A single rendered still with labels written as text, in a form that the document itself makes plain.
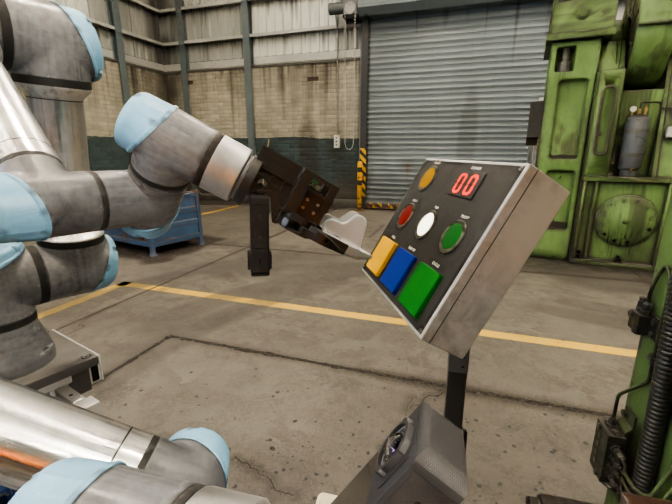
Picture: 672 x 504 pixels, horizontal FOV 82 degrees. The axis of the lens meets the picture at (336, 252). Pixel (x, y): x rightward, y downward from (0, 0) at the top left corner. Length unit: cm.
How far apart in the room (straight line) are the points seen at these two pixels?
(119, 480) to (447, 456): 20
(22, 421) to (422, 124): 794
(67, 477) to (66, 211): 30
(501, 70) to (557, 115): 329
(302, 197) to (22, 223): 30
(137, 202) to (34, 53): 36
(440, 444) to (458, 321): 41
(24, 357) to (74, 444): 50
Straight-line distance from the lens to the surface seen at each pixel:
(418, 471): 18
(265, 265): 53
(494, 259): 58
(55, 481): 32
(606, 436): 71
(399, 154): 816
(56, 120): 87
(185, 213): 531
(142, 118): 52
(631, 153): 497
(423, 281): 61
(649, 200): 508
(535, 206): 60
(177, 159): 51
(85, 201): 54
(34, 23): 85
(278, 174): 52
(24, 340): 93
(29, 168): 55
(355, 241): 55
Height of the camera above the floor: 122
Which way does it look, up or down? 15 degrees down
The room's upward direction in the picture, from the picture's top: straight up
